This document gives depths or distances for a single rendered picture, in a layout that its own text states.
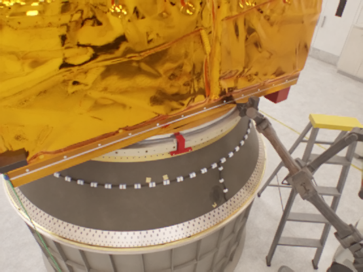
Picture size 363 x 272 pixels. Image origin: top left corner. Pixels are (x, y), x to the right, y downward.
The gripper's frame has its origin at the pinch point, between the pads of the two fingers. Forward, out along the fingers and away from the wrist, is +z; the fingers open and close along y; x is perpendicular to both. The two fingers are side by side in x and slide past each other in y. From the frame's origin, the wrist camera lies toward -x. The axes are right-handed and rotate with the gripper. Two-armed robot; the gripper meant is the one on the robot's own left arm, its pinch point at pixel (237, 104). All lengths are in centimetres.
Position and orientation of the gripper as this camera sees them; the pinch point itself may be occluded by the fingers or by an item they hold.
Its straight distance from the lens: 166.2
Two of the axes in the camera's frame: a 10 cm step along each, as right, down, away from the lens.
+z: -5.8, -5.2, 6.2
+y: -8.1, 3.3, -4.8
